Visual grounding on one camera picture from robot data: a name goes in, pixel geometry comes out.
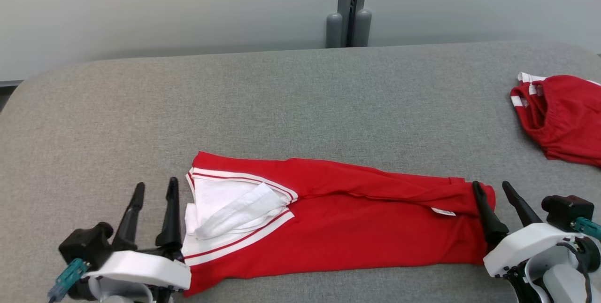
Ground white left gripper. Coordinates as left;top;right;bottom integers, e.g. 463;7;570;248
82;177;192;292

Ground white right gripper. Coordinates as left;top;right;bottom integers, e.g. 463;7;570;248
471;180;584;278

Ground red shorts with white trim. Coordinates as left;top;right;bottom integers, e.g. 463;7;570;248
510;72;601;168

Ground red jersey with white sleeves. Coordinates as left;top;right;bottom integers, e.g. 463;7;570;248
182;151;497;297

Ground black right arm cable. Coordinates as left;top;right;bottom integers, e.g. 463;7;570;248
556;241;593;303

